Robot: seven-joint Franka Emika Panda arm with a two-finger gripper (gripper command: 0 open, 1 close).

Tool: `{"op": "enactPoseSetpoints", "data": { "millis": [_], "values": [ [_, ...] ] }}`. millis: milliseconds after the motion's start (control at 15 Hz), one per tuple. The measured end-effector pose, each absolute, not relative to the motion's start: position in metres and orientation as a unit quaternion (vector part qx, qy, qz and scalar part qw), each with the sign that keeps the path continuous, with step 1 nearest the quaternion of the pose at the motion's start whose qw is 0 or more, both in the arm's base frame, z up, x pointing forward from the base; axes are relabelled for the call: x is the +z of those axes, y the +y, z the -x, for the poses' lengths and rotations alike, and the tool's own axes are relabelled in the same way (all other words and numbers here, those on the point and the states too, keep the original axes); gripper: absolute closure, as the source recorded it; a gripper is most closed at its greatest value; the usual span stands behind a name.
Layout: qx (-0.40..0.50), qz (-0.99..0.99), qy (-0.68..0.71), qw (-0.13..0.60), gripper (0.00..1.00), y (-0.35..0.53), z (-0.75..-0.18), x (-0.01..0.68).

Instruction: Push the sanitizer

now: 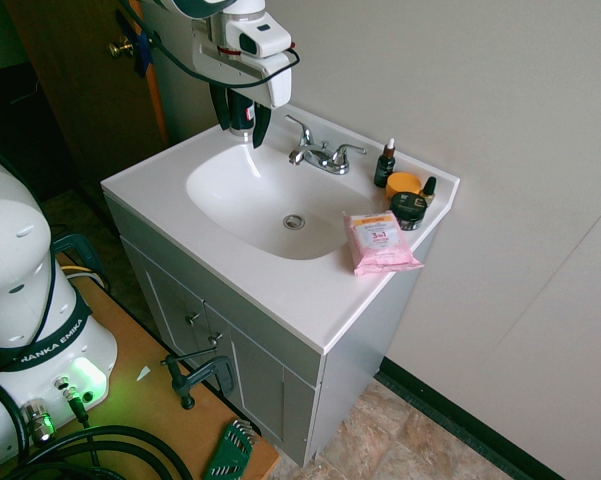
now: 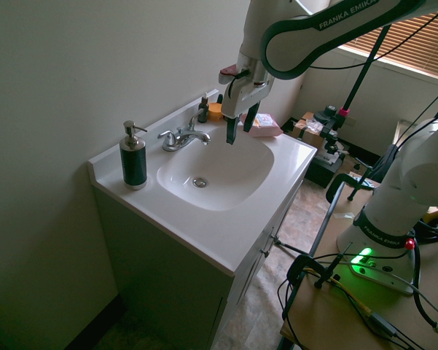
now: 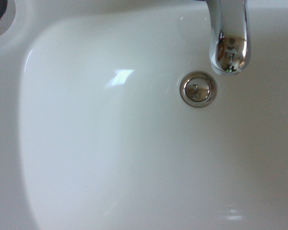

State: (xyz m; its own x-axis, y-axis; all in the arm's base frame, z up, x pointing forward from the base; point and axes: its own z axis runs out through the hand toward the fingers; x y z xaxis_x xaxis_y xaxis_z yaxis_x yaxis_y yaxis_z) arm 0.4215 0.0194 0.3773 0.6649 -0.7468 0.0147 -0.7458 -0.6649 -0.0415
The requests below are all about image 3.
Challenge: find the chrome sink drain stopper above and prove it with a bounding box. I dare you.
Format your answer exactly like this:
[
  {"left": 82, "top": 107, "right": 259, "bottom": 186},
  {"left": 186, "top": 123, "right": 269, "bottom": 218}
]
[{"left": 179, "top": 70, "right": 218, "bottom": 108}]

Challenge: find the white ceramic sink basin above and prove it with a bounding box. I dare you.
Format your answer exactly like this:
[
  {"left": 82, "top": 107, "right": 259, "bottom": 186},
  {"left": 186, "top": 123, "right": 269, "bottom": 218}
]
[{"left": 0, "top": 0, "right": 288, "bottom": 230}]

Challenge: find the chrome faucet spout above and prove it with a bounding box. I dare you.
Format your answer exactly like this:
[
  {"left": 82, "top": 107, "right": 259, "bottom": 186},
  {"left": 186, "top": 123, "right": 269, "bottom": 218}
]
[{"left": 205, "top": 0, "right": 251, "bottom": 77}]

